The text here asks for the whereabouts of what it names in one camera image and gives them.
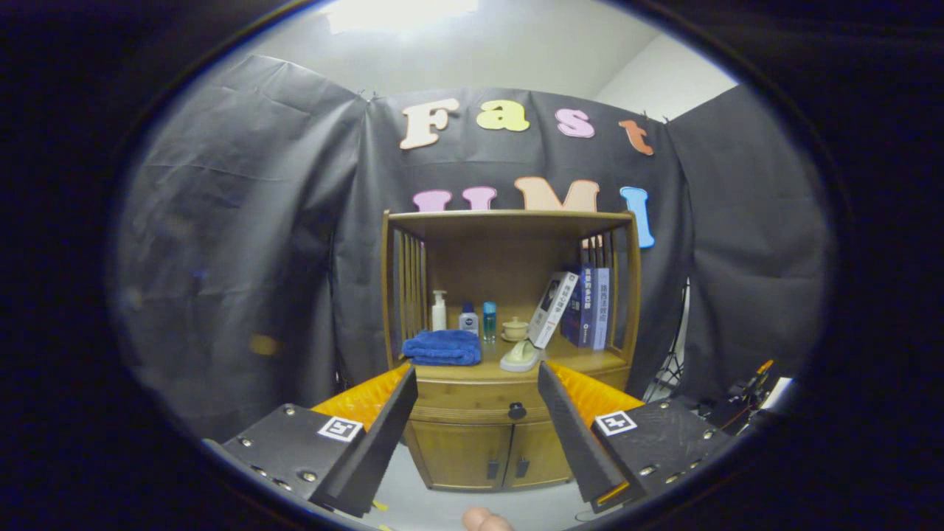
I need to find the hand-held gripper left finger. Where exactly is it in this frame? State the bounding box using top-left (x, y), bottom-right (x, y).
top-left (203, 363), bottom-right (418, 518)

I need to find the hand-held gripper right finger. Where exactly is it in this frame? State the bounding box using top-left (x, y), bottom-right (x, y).
top-left (537, 360), bottom-right (735, 515)

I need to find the pale green scrub brush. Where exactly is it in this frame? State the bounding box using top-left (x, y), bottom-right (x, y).
top-left (500, 339), bottom-right (545, 373)

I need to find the wooden drawer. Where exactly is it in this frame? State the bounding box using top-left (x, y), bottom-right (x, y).
top-left (409, 367), bottom-right (628, 427)

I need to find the wooden cabinet door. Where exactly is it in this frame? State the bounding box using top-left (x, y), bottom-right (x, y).
top-left (404, 422), bottom-right (513, 491)
top-left (504, 420), bottom-right (575, 487)

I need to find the wooden countertop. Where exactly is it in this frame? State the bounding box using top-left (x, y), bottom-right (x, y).
top-left (398, 336), bottom-right (631, 383)

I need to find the wooden cabinet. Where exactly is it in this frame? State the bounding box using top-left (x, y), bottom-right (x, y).
top-left (381, 210), bottom-right (642, 493)

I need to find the black tripod stand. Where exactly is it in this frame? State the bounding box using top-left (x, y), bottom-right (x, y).
top-left (645, 280), bottom-right (690, 403)

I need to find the blue folded towel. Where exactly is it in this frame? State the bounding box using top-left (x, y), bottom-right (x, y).
top-left (402, 329), bottom-right (482, 367)

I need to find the dark blue book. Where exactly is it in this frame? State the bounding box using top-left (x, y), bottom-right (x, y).
top-left (560, 265), bottom-right (597, 347)

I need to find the white book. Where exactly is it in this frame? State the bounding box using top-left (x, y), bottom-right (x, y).
top-left (528, 271), bottom-right (580, 350)

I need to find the grey-blue book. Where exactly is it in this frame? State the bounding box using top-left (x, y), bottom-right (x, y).
top-left (591, 267), bottom-right (611, 351)

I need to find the black clamp orange tip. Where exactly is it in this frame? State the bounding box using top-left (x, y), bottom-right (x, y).
top-left (726, 359), bottom-right (775, 406)

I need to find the white box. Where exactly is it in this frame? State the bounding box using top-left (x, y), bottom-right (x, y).
top-left (763, 376), bottom-right (797, 410)

